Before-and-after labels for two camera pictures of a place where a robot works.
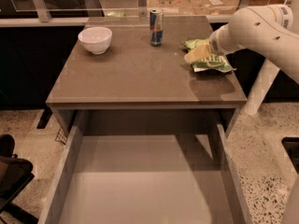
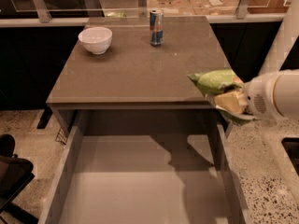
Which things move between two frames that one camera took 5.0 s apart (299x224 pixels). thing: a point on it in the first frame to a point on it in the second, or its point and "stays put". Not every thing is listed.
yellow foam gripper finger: [198, 52] to [232, 101]
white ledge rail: [71, 20] stays put
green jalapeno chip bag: [216, 63] to [214, 81]
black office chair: [16, 174] stays put
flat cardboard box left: [173, 1] stays put
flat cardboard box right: [211, 0] stays put
